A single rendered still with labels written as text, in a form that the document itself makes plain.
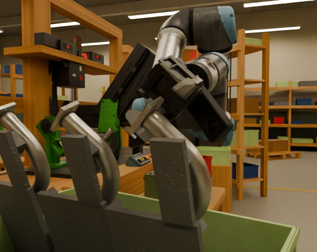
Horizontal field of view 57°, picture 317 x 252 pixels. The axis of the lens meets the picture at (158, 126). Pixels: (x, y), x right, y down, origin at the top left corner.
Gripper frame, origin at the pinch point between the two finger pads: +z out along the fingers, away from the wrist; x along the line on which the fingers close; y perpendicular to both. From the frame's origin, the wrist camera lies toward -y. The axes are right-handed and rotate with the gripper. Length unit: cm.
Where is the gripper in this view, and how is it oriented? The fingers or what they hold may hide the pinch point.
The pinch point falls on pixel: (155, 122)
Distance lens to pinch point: 40.4
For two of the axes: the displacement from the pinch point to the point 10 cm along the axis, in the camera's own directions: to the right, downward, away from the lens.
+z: -4.4, 3.5, -8.3
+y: -7.3, -6.8, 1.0
